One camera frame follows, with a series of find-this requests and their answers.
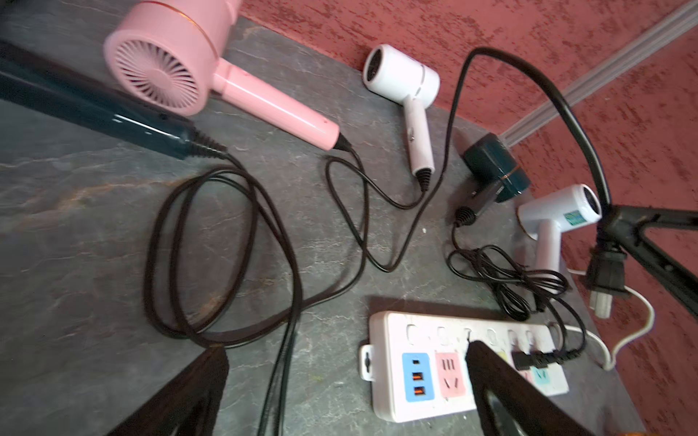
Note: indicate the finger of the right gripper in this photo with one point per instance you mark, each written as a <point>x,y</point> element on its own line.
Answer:
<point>625,227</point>

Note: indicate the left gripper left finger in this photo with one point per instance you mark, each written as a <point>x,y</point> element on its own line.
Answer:
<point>187,405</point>

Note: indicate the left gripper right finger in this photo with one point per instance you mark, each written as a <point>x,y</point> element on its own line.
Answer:
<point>507,404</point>

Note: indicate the white round hair dryer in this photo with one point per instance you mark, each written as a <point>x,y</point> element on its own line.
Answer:
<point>545,220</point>

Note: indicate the white power strip coloured sockets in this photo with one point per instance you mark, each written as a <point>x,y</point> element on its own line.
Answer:
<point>416,362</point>

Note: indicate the dark green hair dryer back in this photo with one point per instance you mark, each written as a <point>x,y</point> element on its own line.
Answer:
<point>499,178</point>

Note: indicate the white square hair dryer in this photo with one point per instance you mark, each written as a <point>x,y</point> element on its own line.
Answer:
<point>405,81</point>

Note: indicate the black hair dryer far left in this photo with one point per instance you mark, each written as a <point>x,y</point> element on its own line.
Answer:
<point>44,86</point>

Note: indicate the pink hair dryer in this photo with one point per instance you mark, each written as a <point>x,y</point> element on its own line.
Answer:
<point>170,53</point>

